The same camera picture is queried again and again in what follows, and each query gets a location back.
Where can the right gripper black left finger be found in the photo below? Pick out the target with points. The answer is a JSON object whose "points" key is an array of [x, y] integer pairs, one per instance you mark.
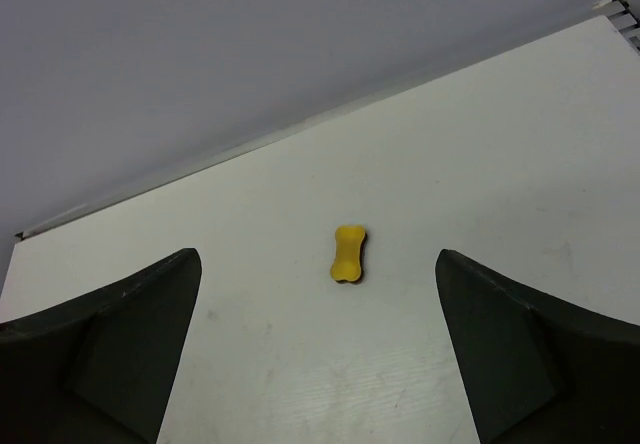
{"points": [[99, 368]]}

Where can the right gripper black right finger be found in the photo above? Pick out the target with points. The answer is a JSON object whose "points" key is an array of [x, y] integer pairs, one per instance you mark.
{"points": [[536, 368]]}

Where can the yellow bone-shaped eraser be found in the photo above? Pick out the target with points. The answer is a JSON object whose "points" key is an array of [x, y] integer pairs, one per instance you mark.
{"points": [[347, 266]]}

